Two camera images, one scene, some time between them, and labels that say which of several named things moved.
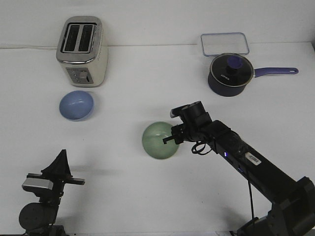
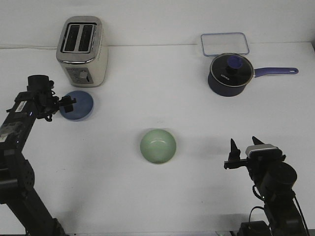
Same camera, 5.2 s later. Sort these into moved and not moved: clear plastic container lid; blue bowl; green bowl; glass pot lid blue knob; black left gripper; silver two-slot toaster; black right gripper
Moved: black left gripper; green bowl; black right gripper
Not moved: glass pot lid blue knob; blue bowl; silver two-slot toaster; clear plastic container lid
